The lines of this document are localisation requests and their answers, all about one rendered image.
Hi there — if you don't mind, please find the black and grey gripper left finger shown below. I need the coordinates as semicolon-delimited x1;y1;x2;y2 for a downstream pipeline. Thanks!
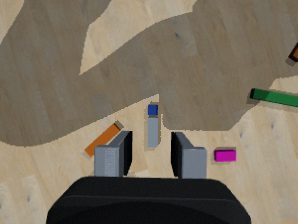
94;131;133;177

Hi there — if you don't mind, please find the orange rectangular bar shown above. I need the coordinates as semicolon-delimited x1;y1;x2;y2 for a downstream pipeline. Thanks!
288;42;298;62
85;123;120;157

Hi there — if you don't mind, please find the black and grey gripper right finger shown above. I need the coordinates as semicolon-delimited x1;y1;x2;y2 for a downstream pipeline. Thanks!
171;132;207;179

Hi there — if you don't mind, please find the small dark blue cube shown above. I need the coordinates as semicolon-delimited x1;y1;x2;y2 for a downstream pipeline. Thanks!
148;105;158;115

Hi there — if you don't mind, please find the magenta rectangular block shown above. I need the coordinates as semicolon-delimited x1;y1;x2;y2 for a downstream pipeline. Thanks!
214;149;236;162

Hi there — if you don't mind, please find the grey rectangular bar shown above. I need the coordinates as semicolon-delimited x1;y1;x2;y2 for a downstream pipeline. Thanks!
148;117;158;147

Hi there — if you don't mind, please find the green rod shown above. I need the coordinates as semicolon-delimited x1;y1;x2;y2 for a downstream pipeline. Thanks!
250;88;298;107

